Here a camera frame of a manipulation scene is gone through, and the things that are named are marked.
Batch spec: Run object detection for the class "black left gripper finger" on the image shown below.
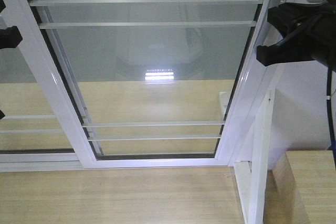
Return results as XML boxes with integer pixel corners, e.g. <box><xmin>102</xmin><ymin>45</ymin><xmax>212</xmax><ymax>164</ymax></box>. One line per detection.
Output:
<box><xmin>0</xmin><ymin>26</ymin><xmax>23</xmax><ymax>49</ymax></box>
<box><xmin>0</xmin><ymin>0</ymin><xmax>6</xmax><ymax>13</ymax></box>

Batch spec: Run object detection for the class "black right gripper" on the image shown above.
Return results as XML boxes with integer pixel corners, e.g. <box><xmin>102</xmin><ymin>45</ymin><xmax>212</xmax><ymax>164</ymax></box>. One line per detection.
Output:
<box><xmin>256</xmin><ymin>3</ymin><xmax>335</xmax><ymax>71</ymax></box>

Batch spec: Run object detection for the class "white sliding glass door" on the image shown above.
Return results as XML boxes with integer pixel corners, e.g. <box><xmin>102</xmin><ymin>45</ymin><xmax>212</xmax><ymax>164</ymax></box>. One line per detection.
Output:
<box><xmin>23</xmin><ymin>0</ymin><xmax>275</xmax><ymax>169</ymax></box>

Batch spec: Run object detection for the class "plywood base board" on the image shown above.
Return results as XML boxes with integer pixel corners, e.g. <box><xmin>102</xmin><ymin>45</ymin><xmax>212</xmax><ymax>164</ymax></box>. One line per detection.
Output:
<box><xmin>1</xmin><ymin>80</ymin><xmax>244</xmax><ymax>223</ymax></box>

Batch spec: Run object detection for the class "white diagonal support brace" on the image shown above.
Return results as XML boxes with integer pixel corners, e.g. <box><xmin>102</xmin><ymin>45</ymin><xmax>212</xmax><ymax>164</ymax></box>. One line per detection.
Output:
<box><xmin>234</xmin><ymin>90</ymin><xmax>275</xmax><ymax>223</ymax></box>

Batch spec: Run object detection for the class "light wooden box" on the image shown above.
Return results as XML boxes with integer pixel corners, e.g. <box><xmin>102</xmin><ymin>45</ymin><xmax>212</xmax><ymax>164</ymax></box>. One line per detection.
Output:
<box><xmin>264</xmin><ymin>151</ymin><xmax>335</xmax><ymax>223</ymax></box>

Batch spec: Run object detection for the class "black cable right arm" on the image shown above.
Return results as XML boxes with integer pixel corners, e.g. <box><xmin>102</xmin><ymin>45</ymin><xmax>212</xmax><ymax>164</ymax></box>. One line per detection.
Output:
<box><xmin>324</xmin><ymin>65</ymin><xmax>336</xmax><ymax>169</ymax></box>

